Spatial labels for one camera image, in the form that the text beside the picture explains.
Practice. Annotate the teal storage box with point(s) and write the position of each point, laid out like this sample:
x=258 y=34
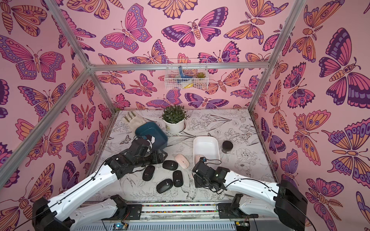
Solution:
x=153 y=133

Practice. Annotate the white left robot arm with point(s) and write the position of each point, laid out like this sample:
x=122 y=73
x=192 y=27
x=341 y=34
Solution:
x=44 y=220

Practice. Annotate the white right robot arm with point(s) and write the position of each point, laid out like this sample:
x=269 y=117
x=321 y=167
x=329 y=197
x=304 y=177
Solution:
x=280 y=200

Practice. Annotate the white wire basket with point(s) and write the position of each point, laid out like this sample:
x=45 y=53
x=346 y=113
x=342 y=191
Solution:
x=199 y=69

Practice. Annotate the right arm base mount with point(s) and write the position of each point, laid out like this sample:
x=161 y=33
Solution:
x=232 y=210

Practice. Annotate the pink mouse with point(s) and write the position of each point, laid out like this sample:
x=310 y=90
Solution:
x=198 y=158
x=182 y=161

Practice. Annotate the aluminium front rail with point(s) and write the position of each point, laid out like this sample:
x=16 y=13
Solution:
x=179 y=209

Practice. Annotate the small black round jar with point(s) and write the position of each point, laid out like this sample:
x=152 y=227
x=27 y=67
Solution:
x=227 y=147

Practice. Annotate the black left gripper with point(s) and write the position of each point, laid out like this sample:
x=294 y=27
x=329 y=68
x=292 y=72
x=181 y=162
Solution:
x=155 y=155

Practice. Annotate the blue toy in basket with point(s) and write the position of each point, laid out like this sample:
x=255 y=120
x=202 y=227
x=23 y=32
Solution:
x=185 y=76

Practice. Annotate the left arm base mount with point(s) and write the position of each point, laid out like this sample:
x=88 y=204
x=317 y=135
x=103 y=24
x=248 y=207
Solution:
x=125 y=211

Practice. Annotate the black mouse bottom front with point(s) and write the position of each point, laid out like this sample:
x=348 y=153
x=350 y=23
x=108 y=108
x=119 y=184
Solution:
x=164 y=186

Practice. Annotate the white storage box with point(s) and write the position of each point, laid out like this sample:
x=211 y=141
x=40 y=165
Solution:
x=206 y=146

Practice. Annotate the beige work glove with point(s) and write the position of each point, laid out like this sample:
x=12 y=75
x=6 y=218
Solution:
x=133 y=120

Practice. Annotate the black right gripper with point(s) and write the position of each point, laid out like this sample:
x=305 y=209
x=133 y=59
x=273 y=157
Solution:
x=198 y=172

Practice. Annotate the potted green plant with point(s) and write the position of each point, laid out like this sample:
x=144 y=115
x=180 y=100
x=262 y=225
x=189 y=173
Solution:
x=174 y=118

